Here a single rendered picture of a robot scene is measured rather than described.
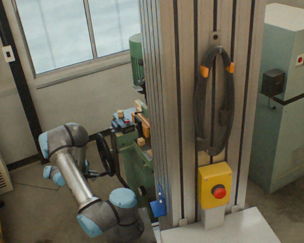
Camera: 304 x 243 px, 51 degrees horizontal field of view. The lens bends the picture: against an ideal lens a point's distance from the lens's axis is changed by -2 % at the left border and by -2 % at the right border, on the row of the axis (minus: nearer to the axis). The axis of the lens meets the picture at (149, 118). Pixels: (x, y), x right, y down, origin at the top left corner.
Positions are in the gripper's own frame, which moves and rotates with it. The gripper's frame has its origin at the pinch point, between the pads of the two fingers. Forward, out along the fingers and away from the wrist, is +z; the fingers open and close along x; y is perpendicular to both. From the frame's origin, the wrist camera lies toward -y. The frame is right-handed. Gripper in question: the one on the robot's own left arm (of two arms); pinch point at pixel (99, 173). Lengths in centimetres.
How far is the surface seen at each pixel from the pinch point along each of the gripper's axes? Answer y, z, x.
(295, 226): -3, 144, 55
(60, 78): -15, -1, -132
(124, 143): -26.7, 5.7, 4.7
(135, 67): -73, -5, 1
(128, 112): -35.3, 19.3, -27.5
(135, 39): -88, -11, -1
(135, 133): -34.2, 9.7, 4.7
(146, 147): -31.9, 13.6, 15.5
